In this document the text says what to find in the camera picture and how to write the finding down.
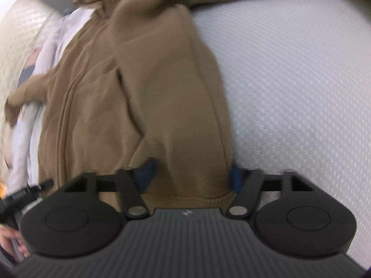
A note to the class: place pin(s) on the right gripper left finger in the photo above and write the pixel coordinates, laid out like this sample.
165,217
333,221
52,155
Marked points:
131,184

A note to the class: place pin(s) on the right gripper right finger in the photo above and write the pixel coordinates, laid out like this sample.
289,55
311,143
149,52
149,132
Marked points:
246,184

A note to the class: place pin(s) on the brown hooded sweatshirt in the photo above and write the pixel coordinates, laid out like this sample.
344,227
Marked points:
136,82

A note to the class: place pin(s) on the person's left hand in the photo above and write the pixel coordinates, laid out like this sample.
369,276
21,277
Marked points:
12,242

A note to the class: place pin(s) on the white textured bed sheet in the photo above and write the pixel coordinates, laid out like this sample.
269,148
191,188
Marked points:
297,80

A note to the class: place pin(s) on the quilted cream headboard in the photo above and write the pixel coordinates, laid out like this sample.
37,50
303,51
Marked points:
24,27

